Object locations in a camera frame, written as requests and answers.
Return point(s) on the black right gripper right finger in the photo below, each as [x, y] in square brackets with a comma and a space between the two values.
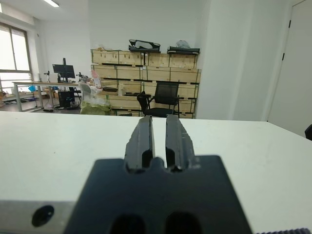
[175, 141]

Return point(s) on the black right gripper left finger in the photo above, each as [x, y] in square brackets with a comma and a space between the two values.
[139, 146]

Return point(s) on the low wooden crate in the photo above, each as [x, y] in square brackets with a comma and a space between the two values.
[187, 115]
[126, 113]

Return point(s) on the black mesh office chair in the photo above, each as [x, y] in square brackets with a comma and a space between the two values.
[167, 92]

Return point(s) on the green sack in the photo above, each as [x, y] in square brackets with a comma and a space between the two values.
[92, 109]

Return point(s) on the pink and white bag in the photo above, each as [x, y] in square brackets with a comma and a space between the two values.
[95, 81]

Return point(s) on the white plastic chair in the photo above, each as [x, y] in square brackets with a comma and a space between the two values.
[85, 89]

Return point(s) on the black computer tower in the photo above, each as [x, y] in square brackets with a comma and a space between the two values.
[65, 98]

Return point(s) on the black desktop device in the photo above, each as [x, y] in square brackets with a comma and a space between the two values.
[83, 77]

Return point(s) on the black flat tray case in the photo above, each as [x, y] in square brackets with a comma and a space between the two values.
[182, 50]

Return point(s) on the grey plastic bag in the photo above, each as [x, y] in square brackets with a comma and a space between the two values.
[182, 44]

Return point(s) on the black computer monitor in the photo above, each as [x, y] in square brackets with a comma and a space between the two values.
[63, 69]

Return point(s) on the small desktop stand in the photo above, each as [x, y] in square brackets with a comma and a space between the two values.
[48, 75]

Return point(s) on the white-legged wooden desk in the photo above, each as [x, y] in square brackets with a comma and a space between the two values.
[36, 83]

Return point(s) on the black seat back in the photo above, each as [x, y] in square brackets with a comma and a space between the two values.
[309, 132]

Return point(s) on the white door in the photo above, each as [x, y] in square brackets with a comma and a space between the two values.
[297, 73]

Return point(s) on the window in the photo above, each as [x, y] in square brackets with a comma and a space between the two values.
[19, 56]

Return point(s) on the ceiling light strip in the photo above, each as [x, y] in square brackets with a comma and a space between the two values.
[51, 3]

